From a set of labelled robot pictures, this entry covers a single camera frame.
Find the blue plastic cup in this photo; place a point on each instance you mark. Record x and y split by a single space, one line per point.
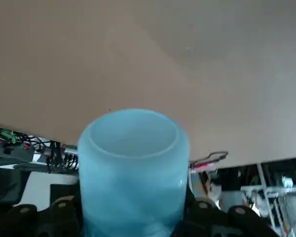
133 185

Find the silver metal frame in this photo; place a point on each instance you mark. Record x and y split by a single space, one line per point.
262 182

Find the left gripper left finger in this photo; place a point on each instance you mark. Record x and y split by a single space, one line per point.
47 219

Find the green terminal connector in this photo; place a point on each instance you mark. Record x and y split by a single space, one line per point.
7 134

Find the pink marker pen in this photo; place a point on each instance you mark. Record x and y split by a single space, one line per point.
204 165

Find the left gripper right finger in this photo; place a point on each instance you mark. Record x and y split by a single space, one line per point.
224 222

